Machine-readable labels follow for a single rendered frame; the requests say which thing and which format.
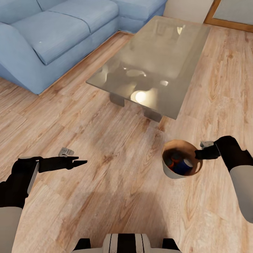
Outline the trash can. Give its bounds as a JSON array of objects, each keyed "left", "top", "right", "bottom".
[{"left": 161, "top": 140, "right": 203, "bottom": 179}]

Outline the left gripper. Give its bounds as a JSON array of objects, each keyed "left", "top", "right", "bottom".
[{"left": 51, "top": 156, "right": 87, "bottom": 171}]

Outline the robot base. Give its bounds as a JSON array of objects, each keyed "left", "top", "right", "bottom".
[{"left": 71, "top": 238, "right": 182, "bottom": 253}]

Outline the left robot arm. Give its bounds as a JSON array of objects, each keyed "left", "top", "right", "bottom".
[{"left": 0, "top": 147, "right": 87, "bottom": 253}]

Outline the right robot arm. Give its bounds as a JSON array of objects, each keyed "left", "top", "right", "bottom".
[{"left": 195, "top": 135, "right": 253, "bottom": 224}]

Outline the robot trunk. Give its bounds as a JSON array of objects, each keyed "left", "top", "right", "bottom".
[{"left": 102, "top": 234, "right": 151, "bottom": 253}]

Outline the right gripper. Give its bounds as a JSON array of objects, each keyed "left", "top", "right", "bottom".
[{"left": 195, "top": 147, "right": 217, "bottom": 160}]

